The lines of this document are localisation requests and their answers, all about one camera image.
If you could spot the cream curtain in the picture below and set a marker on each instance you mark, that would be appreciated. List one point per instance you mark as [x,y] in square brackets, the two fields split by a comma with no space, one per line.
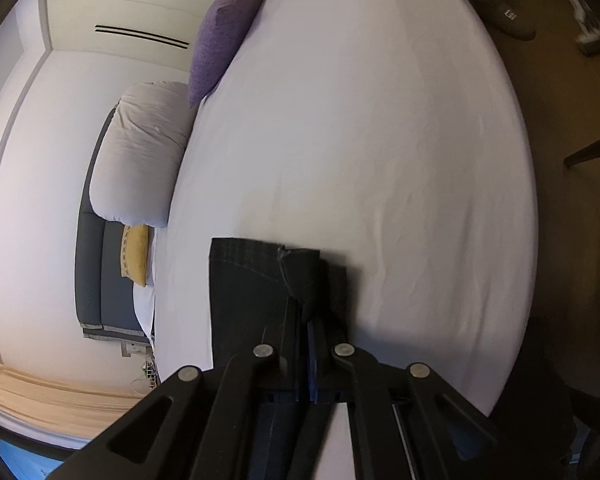
[55,395]

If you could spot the dark chair leg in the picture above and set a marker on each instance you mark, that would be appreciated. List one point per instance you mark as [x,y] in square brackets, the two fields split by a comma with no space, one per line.
[595,152]

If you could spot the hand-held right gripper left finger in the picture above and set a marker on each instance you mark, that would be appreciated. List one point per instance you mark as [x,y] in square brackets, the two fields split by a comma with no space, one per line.
[292,355]

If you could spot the black pants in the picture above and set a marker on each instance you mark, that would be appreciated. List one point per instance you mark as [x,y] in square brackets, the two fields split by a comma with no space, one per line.
[240,290]

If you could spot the person's brown shoe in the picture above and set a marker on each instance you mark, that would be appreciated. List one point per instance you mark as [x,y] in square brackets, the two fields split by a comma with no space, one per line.
[507,17]

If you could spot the yellow pillow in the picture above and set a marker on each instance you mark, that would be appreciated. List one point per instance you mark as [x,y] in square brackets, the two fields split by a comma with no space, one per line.
[136,255]

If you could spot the purple pillow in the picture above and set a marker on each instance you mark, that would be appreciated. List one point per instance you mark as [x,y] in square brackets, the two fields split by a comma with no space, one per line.
[220,35]

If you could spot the folded white duvet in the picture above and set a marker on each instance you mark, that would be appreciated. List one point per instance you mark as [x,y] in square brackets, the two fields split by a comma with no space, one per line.
[140,155]

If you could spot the wall socket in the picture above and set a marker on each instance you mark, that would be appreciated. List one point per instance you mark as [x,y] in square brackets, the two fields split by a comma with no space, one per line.
[130,349]

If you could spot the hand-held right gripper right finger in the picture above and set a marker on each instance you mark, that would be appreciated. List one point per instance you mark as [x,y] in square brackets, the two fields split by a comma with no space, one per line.
[314,365]

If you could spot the white wardrobe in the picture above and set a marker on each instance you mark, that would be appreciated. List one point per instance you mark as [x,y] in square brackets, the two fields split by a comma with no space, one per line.
[105,5]

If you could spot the bed with white sheet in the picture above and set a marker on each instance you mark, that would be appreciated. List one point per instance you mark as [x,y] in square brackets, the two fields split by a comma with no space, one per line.
[355,135]

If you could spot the grey padded headboard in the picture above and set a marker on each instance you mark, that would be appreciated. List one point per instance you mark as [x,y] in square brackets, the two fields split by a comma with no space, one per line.
[92,270]

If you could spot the white pillow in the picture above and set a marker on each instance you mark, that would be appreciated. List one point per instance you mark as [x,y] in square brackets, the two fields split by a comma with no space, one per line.
[145,310]

